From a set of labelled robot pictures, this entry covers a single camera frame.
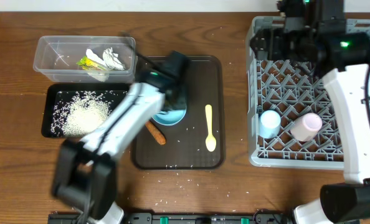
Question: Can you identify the light blue bowl with rice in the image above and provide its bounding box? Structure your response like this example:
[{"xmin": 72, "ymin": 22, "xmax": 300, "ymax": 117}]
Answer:
[{"xmin": 152, "ymin": 110, "xmax": 186, "ymax": 126}]

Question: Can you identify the orange carrot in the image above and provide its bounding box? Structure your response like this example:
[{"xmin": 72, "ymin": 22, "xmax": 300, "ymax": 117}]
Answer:
[{"xmin": 145, "ymin": 121, "xmax": 166, "ymax": 145}]

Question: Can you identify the yellow plastic spoon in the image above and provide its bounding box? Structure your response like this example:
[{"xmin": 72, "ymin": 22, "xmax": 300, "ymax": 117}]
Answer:
[{"xmin": 205, "ymin": 105, "xmax": 216, "ymax": 152}]

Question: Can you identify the white tissue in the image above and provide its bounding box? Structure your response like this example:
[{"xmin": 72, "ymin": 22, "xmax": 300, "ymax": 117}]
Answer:
[{"xmin": 85, "ymin": 47, "xmax": 126, "ymax": 82}]

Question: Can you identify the light blue cup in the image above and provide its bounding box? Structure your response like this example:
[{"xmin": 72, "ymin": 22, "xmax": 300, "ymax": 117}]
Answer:
[{"xmin": 259, "ymin": 110, "xmax": 281, "ymax": 139}]

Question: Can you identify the white pink cup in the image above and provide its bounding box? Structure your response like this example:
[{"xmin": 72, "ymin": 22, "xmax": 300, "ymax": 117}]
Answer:
[{"xmin": 290, "ymin": 113, "xmax": 323, "ymax": 142}]

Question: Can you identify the yellow green snack wrapper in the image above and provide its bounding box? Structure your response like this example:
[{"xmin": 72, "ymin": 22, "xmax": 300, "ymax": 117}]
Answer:
[{"xmin": 77, "ymin": 56, "xmax": 108, "ymax": 70}]

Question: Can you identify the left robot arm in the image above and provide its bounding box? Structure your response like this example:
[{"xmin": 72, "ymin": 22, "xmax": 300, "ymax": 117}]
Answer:
[{"xmin": 51, "ymin": 51, "xmax": 190, "ymax": 223}]

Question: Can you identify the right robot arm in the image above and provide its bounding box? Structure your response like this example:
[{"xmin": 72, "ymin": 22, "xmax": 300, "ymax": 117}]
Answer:
[{"xmin": 249, "ymin": 0, "xmax": 370, "ymax": 223}]

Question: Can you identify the grey dishwasher rack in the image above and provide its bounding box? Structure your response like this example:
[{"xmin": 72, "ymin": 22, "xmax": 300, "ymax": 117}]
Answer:
[{"xmin": 245, "ymin": 15, "xmax": 370, "ymax": 171}]

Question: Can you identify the clear plastic waste bin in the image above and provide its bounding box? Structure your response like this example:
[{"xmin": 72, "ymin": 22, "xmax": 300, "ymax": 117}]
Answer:
[{"xmin": 33, "ymin": 35, "xmax": 137, "ymax": 83}]

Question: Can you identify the brown serving tray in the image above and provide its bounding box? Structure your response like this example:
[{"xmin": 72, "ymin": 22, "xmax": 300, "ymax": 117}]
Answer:
[{"xmin": 131, "ymin": 55, "xmax": 225, "ymax": 170}]

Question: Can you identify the pile of white rice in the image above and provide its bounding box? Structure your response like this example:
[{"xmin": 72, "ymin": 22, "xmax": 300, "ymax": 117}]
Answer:
[{"xmin": 46, "ymin": 90, "xmax": 127, "ymax": 138}]

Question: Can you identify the black rectangular tray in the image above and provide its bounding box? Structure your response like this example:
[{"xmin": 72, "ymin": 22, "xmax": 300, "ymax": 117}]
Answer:
[{"xmin": 41, "ymin": 83, "xmax": 130, "ymax": 138}]

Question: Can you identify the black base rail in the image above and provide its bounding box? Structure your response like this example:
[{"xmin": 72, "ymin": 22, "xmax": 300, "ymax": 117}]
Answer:
[{"xmin": 47, "ymin": 208, "xmax": 295, "ymax": 224}]

